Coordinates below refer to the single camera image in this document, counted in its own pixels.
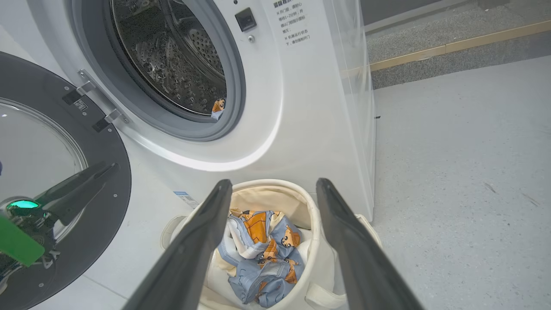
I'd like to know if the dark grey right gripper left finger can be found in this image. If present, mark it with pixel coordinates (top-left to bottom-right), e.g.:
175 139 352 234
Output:
123 180 233 310

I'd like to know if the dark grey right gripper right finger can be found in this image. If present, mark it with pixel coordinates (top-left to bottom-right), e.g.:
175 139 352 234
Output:
316 178 424 310

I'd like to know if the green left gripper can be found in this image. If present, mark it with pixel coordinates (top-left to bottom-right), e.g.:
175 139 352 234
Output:
0 161 121 298

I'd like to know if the round dark glass washer door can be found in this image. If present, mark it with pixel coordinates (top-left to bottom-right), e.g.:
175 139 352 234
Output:
0 51 132 310

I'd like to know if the blue cartoon print garment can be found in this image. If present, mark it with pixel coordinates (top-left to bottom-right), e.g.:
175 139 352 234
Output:
210 98 227 121
217 209 306 308

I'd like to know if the cream fabric laundry basket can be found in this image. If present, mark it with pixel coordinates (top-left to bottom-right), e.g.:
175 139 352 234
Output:
161 179 384 310

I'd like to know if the white front-load washing machine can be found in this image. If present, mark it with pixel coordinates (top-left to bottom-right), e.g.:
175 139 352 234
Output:
0 0 377 222

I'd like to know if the white cloth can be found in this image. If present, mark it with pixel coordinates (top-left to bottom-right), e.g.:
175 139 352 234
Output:
206 239 311 304

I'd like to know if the blue energy label sticker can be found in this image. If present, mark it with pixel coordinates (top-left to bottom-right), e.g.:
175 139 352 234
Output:
173 191 200 210

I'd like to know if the wooden floor edge strip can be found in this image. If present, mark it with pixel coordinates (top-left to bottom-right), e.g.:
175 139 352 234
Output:
369 19 551 72

